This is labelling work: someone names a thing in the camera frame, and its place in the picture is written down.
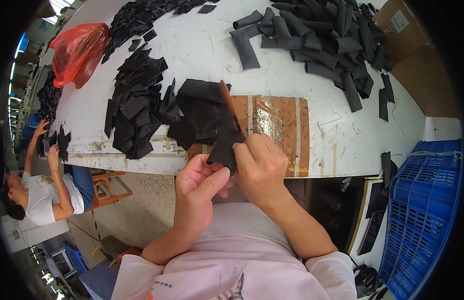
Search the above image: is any person's left hand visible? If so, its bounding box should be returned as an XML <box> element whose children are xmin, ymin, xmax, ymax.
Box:
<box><xmin>174</xmin><ymin>153</ymin><xmax>233</xmax><ymax>238</ymax></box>

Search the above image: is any person's right hand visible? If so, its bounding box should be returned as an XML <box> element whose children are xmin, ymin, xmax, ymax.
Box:
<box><xmin>232</xmin><ymin>133</ymin><xmax>293</xmax><ymax>211</ymax></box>

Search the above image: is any black fabric piece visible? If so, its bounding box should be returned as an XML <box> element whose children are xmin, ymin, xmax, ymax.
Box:
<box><xmin>206</xmin><ymin>125</ymin><xmax>247</xmax><ymax>177</ymax></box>

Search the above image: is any brown wooden turning stick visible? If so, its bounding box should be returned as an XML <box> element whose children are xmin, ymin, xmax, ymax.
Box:
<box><xmin>220</xmin><ymin>80</ymin><xmax>247</xmax><ymax>136</ymax></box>

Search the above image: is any brown taped work board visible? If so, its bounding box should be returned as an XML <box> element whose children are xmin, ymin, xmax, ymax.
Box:
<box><xmin>187</xmin><ymin>95</ymin><xmax>310</xmax><ymax>178</ymax></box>

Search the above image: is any person's body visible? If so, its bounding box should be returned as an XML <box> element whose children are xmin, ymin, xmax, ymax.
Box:
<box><xmin>111</xmin><ymin>202</ymin><xmax>358</xmax><ymax>300</ymax></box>

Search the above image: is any wooden stool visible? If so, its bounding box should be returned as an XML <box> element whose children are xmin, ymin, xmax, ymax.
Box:
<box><xmin>90</xmin><ymin>170</ymin><xmax>133</xmax><ymax>211</ymax></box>

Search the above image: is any white framed panel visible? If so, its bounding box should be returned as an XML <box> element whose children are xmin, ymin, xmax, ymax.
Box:
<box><xmin>347</xmin><ymin>178</ymin><xmax>391</xmax><ymax>257</ymax></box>

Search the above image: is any blue grey seat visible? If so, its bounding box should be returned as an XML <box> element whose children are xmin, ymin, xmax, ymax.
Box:
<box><xmin>79</xmin><ymin>260</ymin><xmax>121</xmax><ymax>300</ymax></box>

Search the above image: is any heap of flat black cutouts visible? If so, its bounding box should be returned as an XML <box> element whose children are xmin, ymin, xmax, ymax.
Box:
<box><xmin>36</xmin><ymin>0</ymin><xmax>238</xmax><ymax>163</ymax></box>

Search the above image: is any black fabric strip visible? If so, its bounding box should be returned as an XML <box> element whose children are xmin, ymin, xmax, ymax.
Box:
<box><xmin>380</xmin><ymin>151</ymin><xmax>399</xmax><ymax>198</ymax></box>

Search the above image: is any small blue crate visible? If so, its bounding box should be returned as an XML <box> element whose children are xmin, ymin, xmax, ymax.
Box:
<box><xmin>62</xmin><ymin>240</ymin><xmax>88</xmax><ymax>275</ymax></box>

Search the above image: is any heap of black fabric tubes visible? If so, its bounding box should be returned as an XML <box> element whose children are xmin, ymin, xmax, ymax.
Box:
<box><xmin>229</xmin><ymin>0</ymin><xmax>396</xmax><ymax>123</ymax></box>

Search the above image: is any blue plastic crate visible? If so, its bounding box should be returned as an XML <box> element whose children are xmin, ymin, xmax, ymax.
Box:
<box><xmin>378</xmin><ymin>139</ymin><xmax>463</xmax><ymax>300</ymax></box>

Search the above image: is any cardboard box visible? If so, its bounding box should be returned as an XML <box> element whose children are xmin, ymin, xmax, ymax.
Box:
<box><xmin>374</xmin><ymin>0</ymin><xmax>461</xmax><ymax>119</ymax></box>

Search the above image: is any red plastic bag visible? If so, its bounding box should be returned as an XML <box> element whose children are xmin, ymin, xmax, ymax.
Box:
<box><xmin>49</xmin><ymin>23</ymin><xmax>110</xmax><ymax>89</ymax></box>

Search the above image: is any black straps bundle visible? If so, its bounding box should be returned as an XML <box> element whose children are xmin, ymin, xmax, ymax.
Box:
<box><xmin>353</xmin><ymin>263</ymin><xmax>388</xmax><ymax>300</ymax></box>

